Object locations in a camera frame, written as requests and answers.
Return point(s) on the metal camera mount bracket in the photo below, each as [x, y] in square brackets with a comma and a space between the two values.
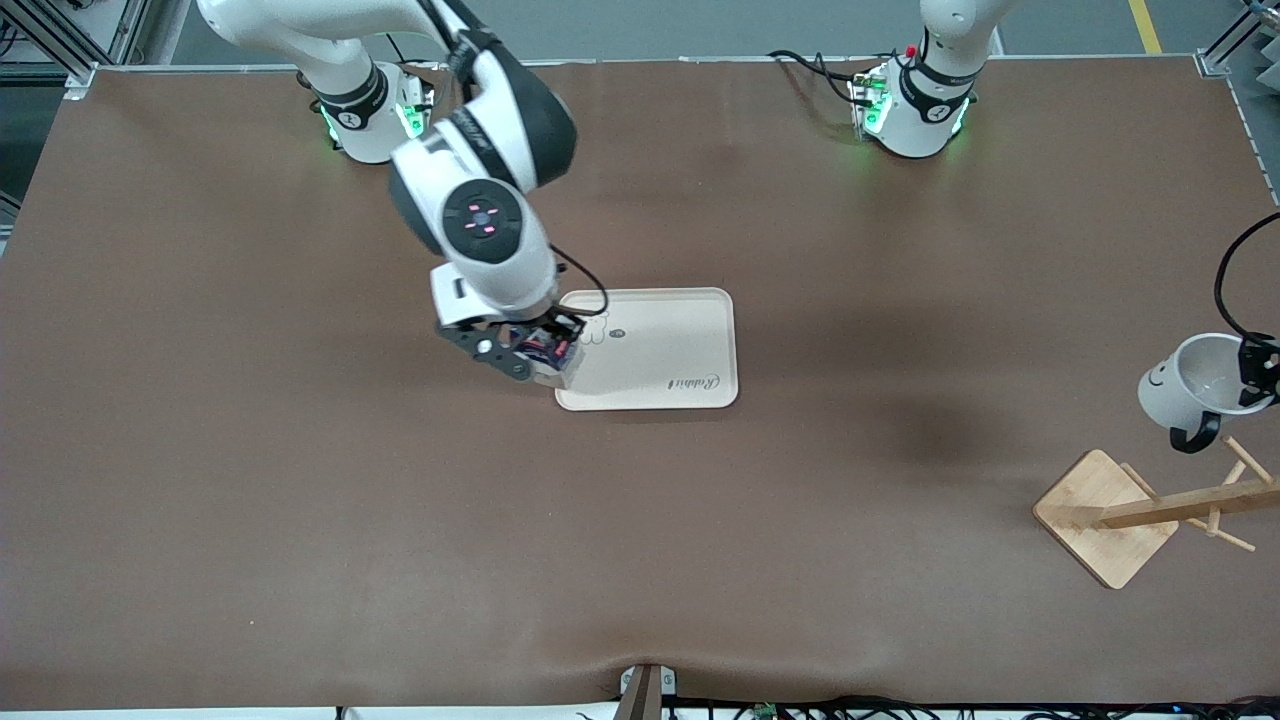
[645, 690]

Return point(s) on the cream plastic tray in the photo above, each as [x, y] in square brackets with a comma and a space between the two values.
[660, 350]

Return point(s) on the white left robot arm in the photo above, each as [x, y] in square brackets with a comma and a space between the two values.
[915, 120]

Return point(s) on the aluminium frame profile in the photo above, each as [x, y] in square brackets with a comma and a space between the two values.
[1235, 45]
[60, 40]

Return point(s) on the wooden cup rack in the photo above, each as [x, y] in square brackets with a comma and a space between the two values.
[1100, 520]

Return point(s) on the blue white milk carton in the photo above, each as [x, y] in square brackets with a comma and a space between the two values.
[560, 372]

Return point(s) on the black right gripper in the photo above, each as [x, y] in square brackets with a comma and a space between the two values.
[548, 331]

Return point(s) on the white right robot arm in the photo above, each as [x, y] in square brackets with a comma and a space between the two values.
[500, 270]

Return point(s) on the brown table cover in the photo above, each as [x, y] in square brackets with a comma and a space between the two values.
[400, 500]

